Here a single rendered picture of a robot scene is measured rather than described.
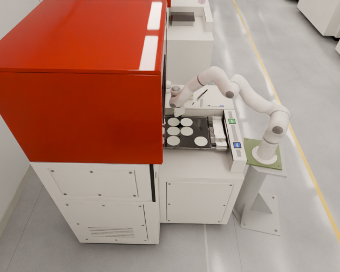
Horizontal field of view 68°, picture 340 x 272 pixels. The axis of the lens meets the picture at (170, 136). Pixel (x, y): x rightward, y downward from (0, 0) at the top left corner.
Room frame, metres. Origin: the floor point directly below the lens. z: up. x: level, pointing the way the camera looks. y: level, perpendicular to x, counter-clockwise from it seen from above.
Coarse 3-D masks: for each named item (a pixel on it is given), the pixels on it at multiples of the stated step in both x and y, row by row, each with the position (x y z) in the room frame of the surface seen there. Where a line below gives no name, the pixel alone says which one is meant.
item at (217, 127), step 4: (212, 120) 1.61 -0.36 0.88; (216, 120) 1.61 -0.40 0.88; (220, 120) 1.61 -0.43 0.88; (212, 124) 1.58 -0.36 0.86; (216, 124) 1.56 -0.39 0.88; (220, 124) 1.56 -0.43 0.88; (216, 128) 1.51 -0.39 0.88; (220, 128) 1.51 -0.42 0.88; (216, 132) 1.46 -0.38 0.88; (220, 132) 1.46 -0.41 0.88; (216, 140) 1.37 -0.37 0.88; (224, 140) 1.37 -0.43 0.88; (216, 148) 1.29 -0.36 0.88; (220, 148) 1.29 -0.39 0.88; (224, 148) 1.29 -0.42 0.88
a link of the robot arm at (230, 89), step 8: (208, 72) 1.46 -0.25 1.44; (216, 72) 1.44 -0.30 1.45; (224, 72) 1.44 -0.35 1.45; (200, 80) 1.47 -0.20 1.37; (208, 80) 1.45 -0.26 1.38; (216, 80) 1.42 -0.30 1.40; (224, 80) 1.39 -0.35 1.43; (224, 88) 1.35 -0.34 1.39; (232, 88) 1.33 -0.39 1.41; (232, 96) 1.31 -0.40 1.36
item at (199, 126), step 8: (192, 120) 1.58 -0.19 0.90; (200, 120) 1.58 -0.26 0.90; (192, 128) 1.48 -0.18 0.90; (200, 128) 1.49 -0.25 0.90; (168, 136) 1.39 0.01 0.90; (176, 136) 1.40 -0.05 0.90; (184, 136) 1.40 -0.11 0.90; (192, 136) 1.40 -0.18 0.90; (200, 136) 1.40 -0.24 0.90; (208, 136) 1.40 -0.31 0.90; (168, 144) 1.31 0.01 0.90; (184, 144) 1.31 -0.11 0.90; (192, 144) 1.31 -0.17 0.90; (208, 144) 1.31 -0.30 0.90
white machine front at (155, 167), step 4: (152, 164) 0.87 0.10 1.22; (152, 168) 0.86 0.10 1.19; (156, 168) 0.97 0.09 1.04; (152, 172) 0.86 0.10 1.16; (156, 172) 0.90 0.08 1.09; (152, 176) 0.86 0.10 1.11; (156, 176) 0.89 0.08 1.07; (152, 180) 0.86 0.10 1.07; (156, 180) 0.93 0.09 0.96; (152, 184) 0.86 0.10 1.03; (156, 184) 0.92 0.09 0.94; (152, 188) 0.86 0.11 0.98; (156, 188) 0.90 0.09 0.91; (152, 192) 0.86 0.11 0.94; (156, 192) 0.89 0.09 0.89; (152, 196) 0.86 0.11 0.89; (156, 196) 0.88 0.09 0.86; (156, 200) 0.86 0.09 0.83
